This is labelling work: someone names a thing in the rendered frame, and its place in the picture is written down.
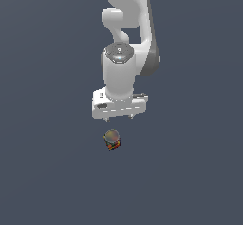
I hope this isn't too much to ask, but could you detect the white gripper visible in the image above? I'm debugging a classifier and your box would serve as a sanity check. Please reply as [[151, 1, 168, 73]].
[[91, 88, 149, 123]]

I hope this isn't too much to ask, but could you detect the small colourful can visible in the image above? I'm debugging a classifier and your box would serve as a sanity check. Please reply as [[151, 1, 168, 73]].
[[103, 128, 122, 152]]

